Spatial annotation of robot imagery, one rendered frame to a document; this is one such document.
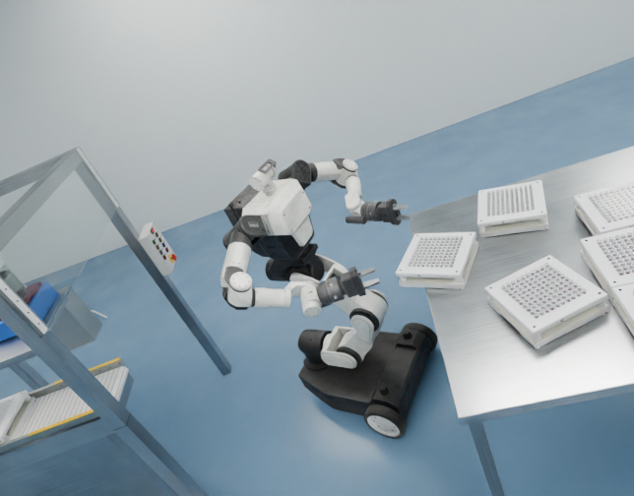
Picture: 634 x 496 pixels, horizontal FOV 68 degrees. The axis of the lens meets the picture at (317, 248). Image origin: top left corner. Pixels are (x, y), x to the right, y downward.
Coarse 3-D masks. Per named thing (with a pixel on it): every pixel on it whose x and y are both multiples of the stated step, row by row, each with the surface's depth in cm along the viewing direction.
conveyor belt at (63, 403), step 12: (108, 372) 210; (120, 372) 208; (108, 384) 203; (120, 384) 203; (48, 396) 213; (60, 396) 210; (72, 396) 206; (120, 396) 200; (36, 408) 208; (48, 408) 205; (60, 408) 202; (72, 408) 199; (84, 408) 196; (36, 420) 201; (48, 420) 198; (60, 420) 195; (24, 432) 198
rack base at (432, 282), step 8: (472, 248) 178; (472, 256) 174; (472, 264) 174; (464, 272) 169; (400, 280) 178; (408, 280) 177; (416, 280) 175; (424, 280) 173; (432, 280) 172; (440, 280) 170; (448, 280) 169; (464, 280) 166; (456, 288) 167; (464, 288) 166
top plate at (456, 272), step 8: (456, 232) 182; (464, 232) 180; (472, 232) 178; (416, 240) 187; (448, 240) 180; (464, 240) 176; (472, 240) 174; (408, 248) 185; (464, 248) 172; (408, 256) 181; (424, 256) 177; (464, 256) 169; (400, 264) 179; (424, 264) 174; (448, 264) 169; (456, 264) 167; (464, 264) 166; (400, 272) 175; (408, 272) 174; (416, 272) 172; (424, 272) 170; (432, 272) 168; (440, 272) 167; (448, 272) 165; (456, 272) 164
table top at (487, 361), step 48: (576, 192) 186; (480, 240) 184; (528, 240) 174; (576, 240) 165; (432, 288) 172; (480, 288) 163; (480, 336) 147; (576, 336) 134; (624, 336) 129; (480, 384) 133; (528, 384) 128; (576, 384) 123; (624, 384) 118
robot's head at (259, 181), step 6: (264, 168) 192; (258, 174) 188; (264, 174) 188; (270, 174) 192; (252, 180) 188; (258, 180) 187; (264, 180) 188; (270, 180) 193; (252, 186) 190; (258, 186) 189; (264, 186) 188; (270, 186) 192
